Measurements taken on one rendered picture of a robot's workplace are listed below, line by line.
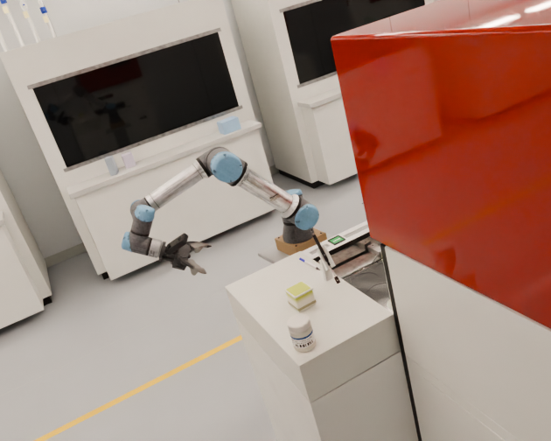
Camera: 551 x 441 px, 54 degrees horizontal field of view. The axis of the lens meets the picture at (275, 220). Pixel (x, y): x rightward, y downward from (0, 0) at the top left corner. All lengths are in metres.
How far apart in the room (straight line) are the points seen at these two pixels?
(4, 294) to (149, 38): 2.32
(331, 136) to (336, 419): 3.68
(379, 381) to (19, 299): 3.44
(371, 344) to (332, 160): 3.62
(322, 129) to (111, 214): 2.04
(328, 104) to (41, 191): 2.85
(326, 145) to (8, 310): 3.06
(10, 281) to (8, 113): 1.63
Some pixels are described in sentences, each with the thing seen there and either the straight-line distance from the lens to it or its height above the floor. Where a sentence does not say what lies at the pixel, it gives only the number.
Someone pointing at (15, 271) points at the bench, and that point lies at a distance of 4.65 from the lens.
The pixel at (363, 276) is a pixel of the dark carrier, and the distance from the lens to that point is 2.09.
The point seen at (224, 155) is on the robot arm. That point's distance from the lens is 2.14.
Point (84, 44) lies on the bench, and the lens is 4.62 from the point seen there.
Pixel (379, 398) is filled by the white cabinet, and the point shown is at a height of 0.69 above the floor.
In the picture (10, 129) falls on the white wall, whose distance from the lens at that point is 5.52.
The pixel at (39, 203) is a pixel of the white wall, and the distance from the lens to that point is 5.65.
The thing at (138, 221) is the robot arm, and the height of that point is 1.28.
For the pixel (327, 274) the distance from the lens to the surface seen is 1.97.
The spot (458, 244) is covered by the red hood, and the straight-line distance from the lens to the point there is 1.32.
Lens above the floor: 1.99
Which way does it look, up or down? 23 degrees down
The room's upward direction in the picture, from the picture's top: 16 degrees counter-clockwise
